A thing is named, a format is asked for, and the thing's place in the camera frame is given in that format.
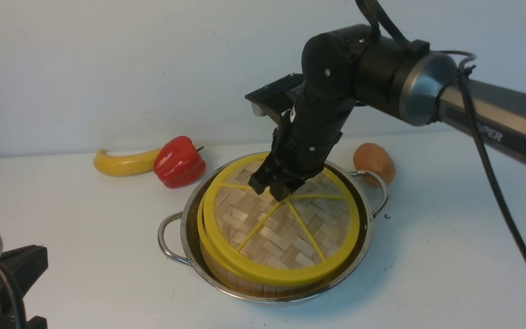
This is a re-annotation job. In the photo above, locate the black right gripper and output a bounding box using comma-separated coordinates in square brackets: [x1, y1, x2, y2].
[248, 121, 344, 202]

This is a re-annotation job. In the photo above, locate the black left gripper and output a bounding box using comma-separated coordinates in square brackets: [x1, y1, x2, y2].
[0, 245, 48, 329]

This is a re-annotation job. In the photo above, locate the woven bamboo steamer lid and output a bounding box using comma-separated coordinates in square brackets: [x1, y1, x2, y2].
[202, 158, 361, 287]

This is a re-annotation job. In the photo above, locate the bamboo steamer yellow rim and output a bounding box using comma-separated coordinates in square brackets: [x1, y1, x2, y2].
[196, 192, 350, 298]

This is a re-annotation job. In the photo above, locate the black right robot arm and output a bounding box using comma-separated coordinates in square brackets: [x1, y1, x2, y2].
[246, 24, 526, 201]

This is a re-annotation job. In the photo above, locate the stainless steel pot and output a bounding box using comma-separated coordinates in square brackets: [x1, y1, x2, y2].
[158, 152, 388, 304]

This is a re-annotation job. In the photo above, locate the brown potato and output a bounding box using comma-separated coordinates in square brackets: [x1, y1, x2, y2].
[352, 143, 396, 185]

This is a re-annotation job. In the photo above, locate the red bell pepper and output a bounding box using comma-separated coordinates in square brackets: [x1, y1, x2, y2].
[153, 136, 206, 189]

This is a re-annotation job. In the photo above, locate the yellow banana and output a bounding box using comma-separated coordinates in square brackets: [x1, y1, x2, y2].
[93, 149, 161, 177]

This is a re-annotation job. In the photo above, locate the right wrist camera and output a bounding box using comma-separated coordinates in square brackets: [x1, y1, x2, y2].
[245, 73, 304, 125]

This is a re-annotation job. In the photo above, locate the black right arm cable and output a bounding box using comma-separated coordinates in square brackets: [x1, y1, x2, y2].
[437, 50, 526, 329]

